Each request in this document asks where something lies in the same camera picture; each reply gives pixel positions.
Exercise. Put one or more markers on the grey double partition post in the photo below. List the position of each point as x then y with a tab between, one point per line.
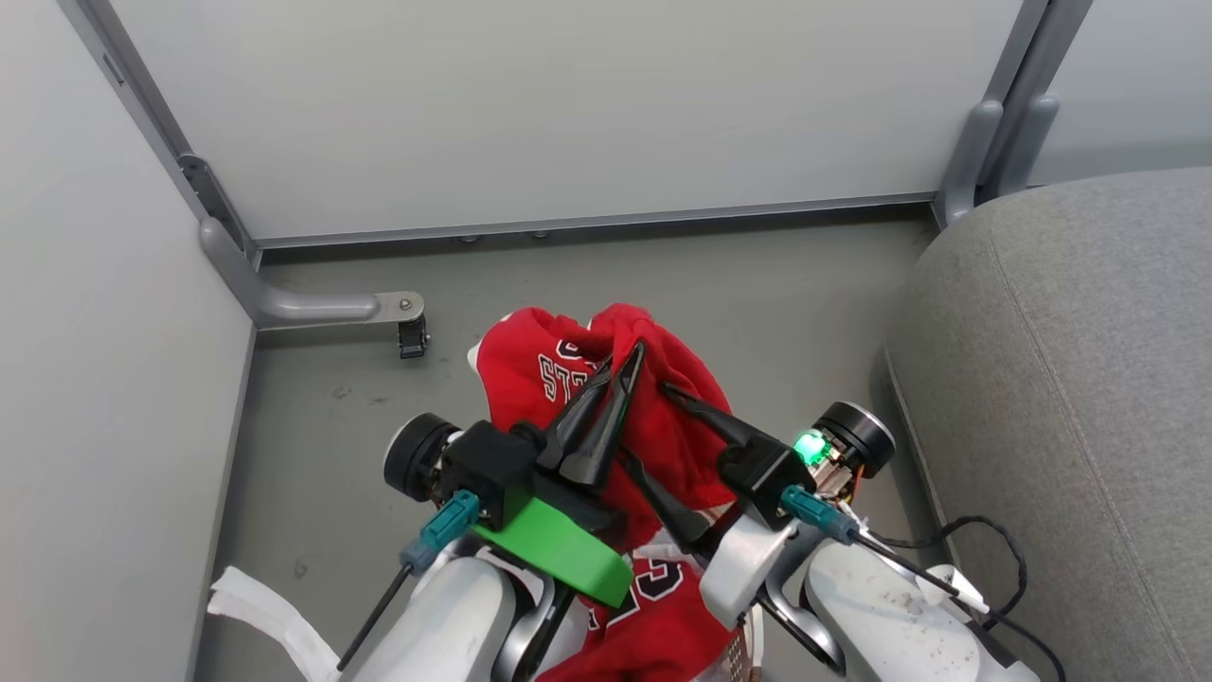
1013	104

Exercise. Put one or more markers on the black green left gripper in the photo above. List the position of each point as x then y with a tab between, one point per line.
559	554

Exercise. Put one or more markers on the grey partition bottom rail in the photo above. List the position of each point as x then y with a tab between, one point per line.
587	224

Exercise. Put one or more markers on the black round left wrist module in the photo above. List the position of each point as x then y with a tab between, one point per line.
412	455

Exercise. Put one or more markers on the grey partition foot bracket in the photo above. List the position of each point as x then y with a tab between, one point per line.
294	305

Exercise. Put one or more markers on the black round right wrist module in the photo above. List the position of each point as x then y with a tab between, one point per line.
864	434

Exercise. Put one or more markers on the black round wrist module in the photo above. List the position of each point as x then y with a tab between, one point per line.
864	434
412	455

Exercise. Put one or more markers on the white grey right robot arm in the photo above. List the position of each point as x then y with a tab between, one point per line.
881	616

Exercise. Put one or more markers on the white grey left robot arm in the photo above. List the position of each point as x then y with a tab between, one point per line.
454	616

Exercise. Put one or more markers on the red basketball jersey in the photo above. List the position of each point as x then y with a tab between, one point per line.
516	379

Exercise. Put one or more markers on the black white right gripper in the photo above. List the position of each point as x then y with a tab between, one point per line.
762	474

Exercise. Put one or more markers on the grey fabric sofa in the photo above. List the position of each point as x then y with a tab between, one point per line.
1070	379

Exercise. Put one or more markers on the white fabric strip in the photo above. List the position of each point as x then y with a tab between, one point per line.
275	616

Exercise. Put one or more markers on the grey partition post with hinge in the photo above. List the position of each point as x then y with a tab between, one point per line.
151	114

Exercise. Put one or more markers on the small black caster wheel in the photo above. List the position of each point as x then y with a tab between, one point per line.
413	338

